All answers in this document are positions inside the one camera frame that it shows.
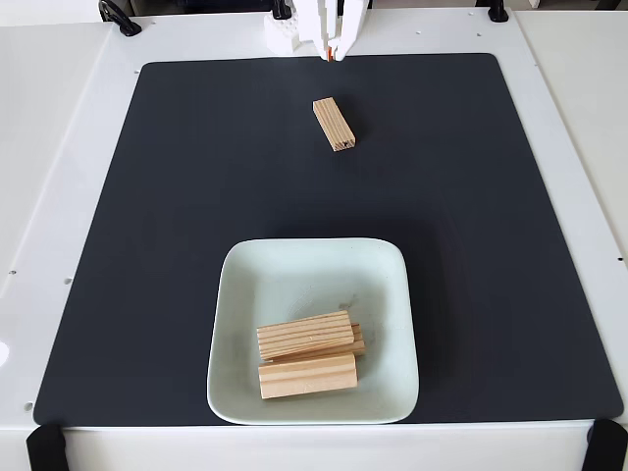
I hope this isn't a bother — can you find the grooved wooden block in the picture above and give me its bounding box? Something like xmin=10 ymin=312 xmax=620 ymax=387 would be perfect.
xmin=312 ymin=96 xmax=357 ymax=152
xmin=256 ymin=309 xmax=355 ymax=361
xmin=257 ymin=352 xmax=358 ymax=402
xmin=268 ymin=321 xmax=368 ymax=365

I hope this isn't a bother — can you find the pale green square plate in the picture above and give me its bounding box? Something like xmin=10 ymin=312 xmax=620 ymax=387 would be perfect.
xmin=205 ymin=237 xmax=421 ymax=426

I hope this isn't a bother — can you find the black rubber mat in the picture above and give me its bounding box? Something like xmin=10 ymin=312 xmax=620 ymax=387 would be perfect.
xmin=32 ymin=52 xmax=624 ymax=427

